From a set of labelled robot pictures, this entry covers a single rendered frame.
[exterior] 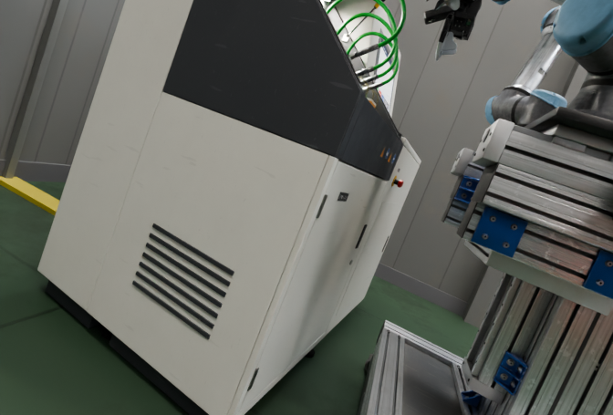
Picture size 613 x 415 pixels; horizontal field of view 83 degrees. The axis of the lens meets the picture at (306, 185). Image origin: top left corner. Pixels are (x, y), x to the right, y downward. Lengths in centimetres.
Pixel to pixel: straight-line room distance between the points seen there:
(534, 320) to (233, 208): 85
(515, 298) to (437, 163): 211
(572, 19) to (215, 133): 81
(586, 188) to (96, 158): 130
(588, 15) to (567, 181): 31
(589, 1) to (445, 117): 238
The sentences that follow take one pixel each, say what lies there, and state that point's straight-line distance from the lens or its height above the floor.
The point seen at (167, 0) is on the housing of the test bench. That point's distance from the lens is 124.
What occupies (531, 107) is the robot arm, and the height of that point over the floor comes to 120.
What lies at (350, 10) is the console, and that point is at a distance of 175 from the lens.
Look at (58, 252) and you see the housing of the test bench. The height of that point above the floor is 18.
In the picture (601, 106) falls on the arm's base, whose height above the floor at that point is 107.
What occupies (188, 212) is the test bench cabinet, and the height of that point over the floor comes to 51.
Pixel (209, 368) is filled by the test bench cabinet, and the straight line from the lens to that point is 104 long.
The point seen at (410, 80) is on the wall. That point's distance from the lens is 326.
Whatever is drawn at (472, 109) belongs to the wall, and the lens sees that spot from 322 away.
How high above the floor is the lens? 78
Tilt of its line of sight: 5 degrees down
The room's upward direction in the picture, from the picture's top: 21 degrees clockwise
